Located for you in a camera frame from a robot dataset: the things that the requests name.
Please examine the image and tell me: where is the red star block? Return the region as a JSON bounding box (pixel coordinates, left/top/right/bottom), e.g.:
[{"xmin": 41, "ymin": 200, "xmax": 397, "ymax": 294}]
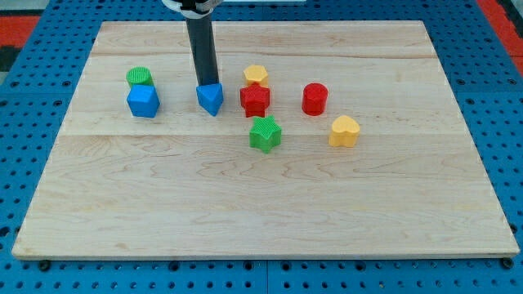
[{"xmin": 239, "ymin": 83, "xmax": 270, "ymax": 118}]

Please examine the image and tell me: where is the yellow heart block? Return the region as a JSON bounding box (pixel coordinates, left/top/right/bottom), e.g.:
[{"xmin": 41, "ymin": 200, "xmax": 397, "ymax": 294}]
[{"xmin": 328, "ymin": 115, "xmax": 360, "ymax": 148}]

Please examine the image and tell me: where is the green star block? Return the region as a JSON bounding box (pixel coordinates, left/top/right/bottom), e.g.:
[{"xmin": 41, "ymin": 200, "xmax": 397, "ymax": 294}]
[{"xmin": 249, "ymin": 115, "xmax": 282, "ymax": 154}]

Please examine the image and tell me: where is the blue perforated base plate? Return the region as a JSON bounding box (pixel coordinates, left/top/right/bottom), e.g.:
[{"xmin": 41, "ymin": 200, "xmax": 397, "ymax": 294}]
[{"xmin": 1, "ymin": 0, "xmax": 522, "ymax": 293}]

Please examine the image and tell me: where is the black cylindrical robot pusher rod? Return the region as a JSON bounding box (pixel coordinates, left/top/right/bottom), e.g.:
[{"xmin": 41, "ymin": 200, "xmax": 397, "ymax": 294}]
[{"xmin": 186, "ymin": 14, "xmax": 219, "ymax": 86}]

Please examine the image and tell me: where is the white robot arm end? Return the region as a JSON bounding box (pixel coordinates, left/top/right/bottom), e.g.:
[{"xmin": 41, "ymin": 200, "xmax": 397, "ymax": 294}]
[{"xmin": 162, "ymin": 0, "xmax": 223, "ymax": 20}]

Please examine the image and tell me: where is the green cylinder block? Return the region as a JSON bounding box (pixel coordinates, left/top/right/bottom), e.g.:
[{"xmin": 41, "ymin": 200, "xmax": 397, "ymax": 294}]
[{"xmin": 126, "ymin": 66, "xmax": 154, "ymax": 87}]

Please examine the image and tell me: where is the light wooden board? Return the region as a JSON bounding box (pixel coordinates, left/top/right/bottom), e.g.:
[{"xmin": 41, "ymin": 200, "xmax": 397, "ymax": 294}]
[{"xmin": 12, "ymin": 20, "xmax": 520, "ymax": 261}]

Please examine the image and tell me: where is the blue triangle block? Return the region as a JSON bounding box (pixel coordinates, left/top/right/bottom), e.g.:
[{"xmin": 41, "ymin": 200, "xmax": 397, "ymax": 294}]
[{"xmin": 196, "ymin": 83, "xmax": 224, "ymax": 117}]

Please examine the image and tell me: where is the blue pentagon block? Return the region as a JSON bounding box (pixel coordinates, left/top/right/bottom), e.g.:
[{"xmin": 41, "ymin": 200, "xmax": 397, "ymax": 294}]
[{"xmin": 127, "ymin": 84, "xmax": 160, "ymax": 118}]

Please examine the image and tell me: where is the red cylinder block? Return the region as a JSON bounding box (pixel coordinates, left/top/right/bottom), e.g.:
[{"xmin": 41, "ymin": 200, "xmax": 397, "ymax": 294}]
[{"xmin": 302, "ymin": 82, "xmax": 329, "ymax": 116}]

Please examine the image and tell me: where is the yellow hexagon block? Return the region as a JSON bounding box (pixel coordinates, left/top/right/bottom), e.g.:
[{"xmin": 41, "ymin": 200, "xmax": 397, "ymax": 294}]
[{"xmin": 243, "ymin": 65, "xmax": 269, "ymax": 87}]

